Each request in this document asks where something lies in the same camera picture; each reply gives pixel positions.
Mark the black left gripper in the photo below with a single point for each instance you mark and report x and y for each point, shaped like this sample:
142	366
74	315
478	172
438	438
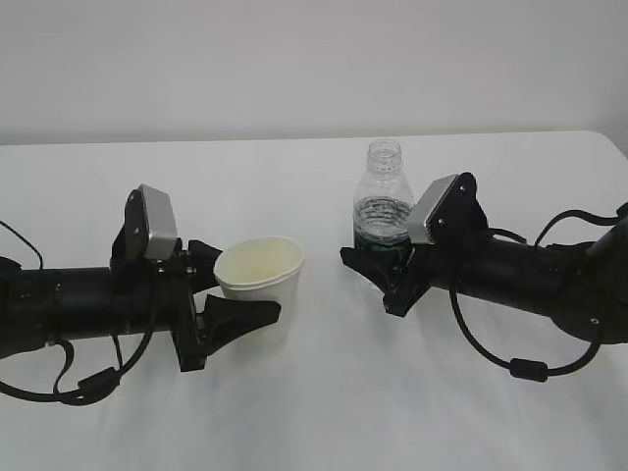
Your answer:
162	292

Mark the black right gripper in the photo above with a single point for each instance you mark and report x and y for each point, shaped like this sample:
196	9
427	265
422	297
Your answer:
459	230

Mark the white paper cup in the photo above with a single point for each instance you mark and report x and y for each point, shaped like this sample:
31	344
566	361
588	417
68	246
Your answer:
263	269

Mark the clear water bottle green label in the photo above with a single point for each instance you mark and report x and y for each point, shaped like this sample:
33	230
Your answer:
382	202

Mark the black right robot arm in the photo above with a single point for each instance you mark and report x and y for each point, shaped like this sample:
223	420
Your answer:
581	287

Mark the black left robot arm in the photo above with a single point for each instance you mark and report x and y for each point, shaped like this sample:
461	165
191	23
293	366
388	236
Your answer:
42	305

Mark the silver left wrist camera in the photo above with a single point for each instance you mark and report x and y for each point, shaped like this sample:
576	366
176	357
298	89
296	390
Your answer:
160	223

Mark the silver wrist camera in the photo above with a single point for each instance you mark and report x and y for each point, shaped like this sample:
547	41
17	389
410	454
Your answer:
160	223
421	215

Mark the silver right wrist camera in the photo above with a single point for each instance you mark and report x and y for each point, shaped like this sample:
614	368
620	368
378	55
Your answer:
421	215

